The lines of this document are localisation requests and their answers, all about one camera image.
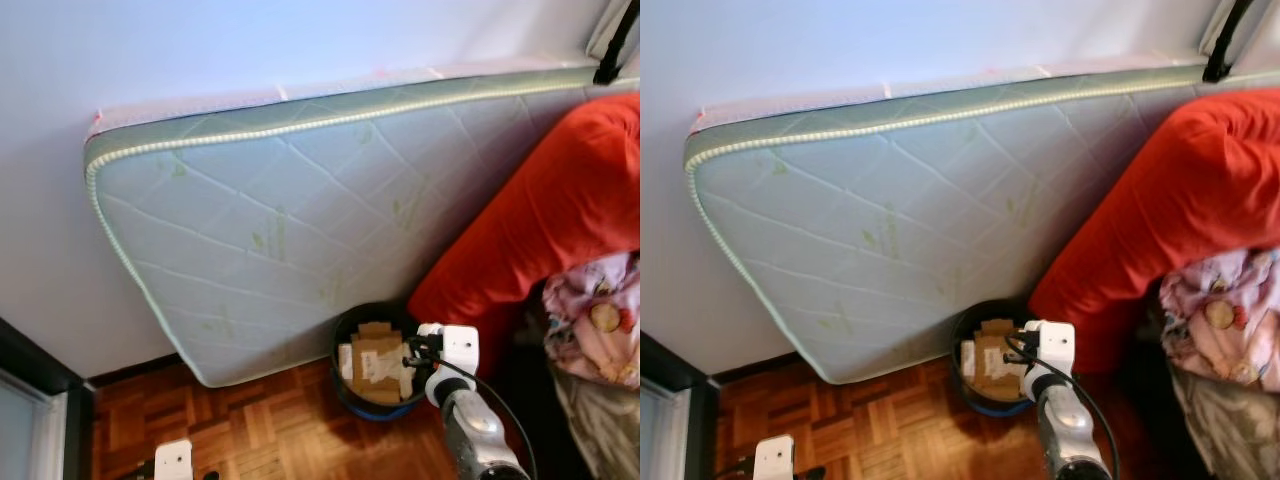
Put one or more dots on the black round waste bin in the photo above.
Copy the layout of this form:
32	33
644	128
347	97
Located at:
375	410
985	408

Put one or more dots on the large red pillow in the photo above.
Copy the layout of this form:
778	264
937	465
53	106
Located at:
540	220
1160	220

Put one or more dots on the brown cardboard pieces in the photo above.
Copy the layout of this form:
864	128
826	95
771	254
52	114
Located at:
375	360
995	360

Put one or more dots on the pink cartoon print blanket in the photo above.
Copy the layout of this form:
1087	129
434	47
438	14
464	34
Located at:
1225	310
600	300

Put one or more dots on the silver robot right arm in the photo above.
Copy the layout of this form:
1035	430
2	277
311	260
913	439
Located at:
470	430
1065	430

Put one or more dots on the dark wooden baseboard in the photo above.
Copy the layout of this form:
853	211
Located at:
750	372
130	370

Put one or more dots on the aluminium framed glass door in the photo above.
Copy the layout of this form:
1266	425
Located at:
30	420
670	420

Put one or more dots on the white fabric cover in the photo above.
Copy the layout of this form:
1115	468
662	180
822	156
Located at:
600	30
1210	25

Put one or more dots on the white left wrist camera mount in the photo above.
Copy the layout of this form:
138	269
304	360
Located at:
173	460
775	460

